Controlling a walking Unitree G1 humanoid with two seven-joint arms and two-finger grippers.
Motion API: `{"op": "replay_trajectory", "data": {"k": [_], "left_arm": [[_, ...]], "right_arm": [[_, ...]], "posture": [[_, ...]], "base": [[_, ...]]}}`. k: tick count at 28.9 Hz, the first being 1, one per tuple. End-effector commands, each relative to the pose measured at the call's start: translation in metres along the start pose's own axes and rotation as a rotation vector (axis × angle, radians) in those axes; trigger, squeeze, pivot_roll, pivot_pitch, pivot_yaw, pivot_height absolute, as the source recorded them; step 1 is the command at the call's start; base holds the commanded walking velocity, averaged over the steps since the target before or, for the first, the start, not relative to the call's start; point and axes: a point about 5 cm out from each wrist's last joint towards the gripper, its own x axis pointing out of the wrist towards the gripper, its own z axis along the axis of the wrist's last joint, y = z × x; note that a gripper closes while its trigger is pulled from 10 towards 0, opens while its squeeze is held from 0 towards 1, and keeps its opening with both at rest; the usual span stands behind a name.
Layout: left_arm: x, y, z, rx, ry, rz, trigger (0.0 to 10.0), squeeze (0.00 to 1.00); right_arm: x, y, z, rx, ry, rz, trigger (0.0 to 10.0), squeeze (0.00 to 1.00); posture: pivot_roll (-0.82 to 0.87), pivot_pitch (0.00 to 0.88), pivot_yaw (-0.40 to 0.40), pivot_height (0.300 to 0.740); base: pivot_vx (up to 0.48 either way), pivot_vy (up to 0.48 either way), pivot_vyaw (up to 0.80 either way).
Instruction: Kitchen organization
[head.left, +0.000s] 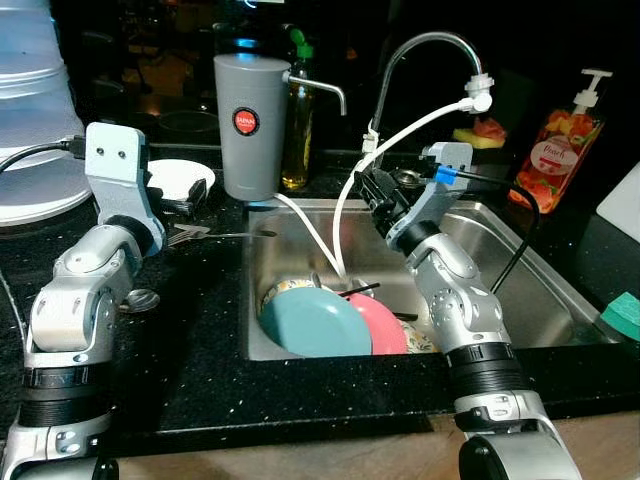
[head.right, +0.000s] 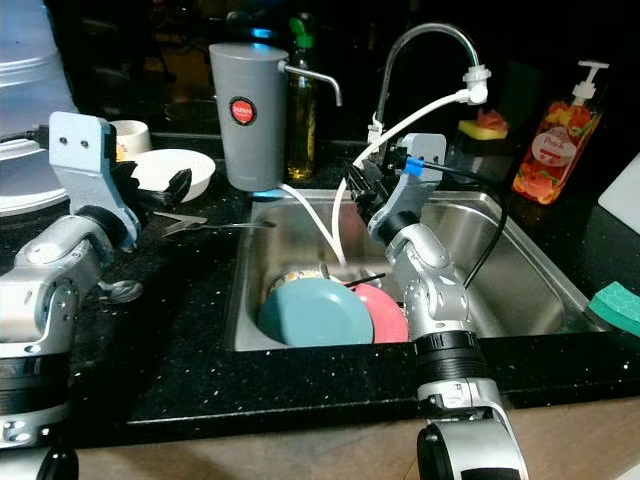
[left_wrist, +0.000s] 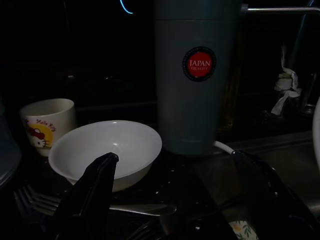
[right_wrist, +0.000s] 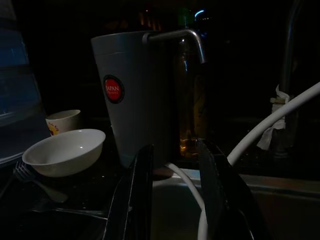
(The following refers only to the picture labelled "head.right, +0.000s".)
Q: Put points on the stainless steel sink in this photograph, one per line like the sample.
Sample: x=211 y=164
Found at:
x=530 y=270

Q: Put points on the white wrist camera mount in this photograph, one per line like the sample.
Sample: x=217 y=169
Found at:
x=405 y=195
x=82 y=150

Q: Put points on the metal fork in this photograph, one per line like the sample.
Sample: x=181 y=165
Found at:
x=220 y=226

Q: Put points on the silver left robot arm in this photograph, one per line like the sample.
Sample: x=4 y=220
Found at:
x=35 y=310

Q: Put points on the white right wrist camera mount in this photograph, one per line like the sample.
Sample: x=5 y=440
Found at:
x=405 y=195

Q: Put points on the white bowl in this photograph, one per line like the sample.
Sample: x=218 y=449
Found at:
x=155 y=162

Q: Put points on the green sponge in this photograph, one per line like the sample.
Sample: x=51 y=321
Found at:
x=618 y=308

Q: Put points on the white cutting board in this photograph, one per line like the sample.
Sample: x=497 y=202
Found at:
x=622 y=195

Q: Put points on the patterned bowl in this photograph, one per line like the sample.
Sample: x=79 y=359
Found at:
x=295 y=275

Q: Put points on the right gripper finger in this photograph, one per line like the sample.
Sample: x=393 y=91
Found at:
x=355 y=180
x=371 y=167

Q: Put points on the oil bottle green cap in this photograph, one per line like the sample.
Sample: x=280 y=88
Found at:
x=301 y=130

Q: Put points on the grey water filter canister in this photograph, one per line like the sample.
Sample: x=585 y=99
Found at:
x=245 y=120

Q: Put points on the black chopstick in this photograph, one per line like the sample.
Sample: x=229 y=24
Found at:
x=365 y=281

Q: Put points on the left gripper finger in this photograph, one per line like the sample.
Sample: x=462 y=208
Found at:
x=178 y=188

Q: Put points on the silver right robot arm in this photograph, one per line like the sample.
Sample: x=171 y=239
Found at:
x=445 y=320

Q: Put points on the blue plate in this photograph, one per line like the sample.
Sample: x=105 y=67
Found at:
x=315 y=315

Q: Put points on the peach soap pump bottle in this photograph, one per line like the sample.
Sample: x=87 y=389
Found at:
x=555 y=145

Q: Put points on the white stacked plastic container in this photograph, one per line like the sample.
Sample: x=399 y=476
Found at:
x=30 y=90

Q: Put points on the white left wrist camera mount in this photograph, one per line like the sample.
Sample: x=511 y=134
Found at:
x=82 y=150

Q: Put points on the pink plate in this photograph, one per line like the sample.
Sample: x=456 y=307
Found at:
x=385 y=315

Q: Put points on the metal spoon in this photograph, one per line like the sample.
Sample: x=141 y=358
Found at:
x=125 y=291

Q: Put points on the white printed mug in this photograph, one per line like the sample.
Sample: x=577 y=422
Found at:
x=130 y=138

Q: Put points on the chrome gooseneck faucet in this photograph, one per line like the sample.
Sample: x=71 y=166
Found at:
x=391 y=75

